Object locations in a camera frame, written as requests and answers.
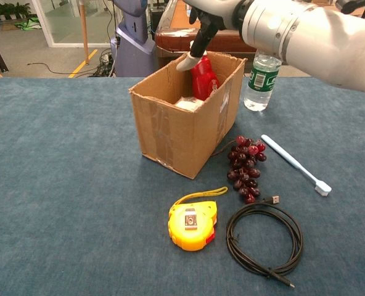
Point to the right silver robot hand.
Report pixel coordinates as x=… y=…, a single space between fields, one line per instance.
x=213 y=15

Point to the potted green plants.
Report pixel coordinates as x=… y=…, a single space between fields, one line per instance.
x=6 y=10

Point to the light blue toothbrush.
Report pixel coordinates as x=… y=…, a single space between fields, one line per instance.
x=288 y=158

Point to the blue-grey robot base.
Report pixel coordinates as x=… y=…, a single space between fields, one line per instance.
x=133 y=52

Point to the yellow tape measure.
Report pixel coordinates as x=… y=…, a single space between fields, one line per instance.
x=190 y=231

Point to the brown mahjong table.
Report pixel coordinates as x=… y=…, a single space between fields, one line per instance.
x=176 y=40

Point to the teal table cloth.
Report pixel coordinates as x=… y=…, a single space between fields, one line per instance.
x=62 y=185

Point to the clear plastic food package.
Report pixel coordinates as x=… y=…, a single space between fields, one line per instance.
x=188 y=103

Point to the open cardboard box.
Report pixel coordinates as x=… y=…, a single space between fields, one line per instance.
x=170 y=138

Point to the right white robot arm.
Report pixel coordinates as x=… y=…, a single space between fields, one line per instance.
x=318 y=40

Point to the red bottle white cap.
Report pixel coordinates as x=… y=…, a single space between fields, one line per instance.
x=204 y=80

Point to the green cloth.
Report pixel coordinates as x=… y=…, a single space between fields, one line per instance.
x=30 y=24

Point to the bunch of red grapes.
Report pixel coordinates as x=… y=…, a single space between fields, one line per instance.
x=245 y=166

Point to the clear water bottle green label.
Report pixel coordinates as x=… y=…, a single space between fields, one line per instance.
x=261 y=83

